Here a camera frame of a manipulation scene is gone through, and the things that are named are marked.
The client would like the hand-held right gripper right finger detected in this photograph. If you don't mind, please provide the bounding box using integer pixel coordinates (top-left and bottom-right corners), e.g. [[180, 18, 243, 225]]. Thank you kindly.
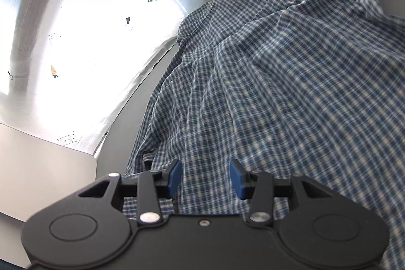
[[229, 159, 336, 224]]

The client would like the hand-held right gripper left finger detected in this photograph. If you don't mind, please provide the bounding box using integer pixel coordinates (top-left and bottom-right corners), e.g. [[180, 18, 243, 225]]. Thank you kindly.
[[76, 159, 183, 224]]

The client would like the blue plaid shirt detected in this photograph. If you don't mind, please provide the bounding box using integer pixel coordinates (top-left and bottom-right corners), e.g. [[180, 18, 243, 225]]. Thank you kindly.
[[127, 0, 405, 270]]

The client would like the grey flat board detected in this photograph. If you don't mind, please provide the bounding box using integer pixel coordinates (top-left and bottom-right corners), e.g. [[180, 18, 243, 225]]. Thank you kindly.
[[0, 123, 98, 224]]

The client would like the white carrot print cloth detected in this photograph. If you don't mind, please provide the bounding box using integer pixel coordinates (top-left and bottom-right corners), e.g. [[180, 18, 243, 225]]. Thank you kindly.
[[0, 0, 305, 157]]

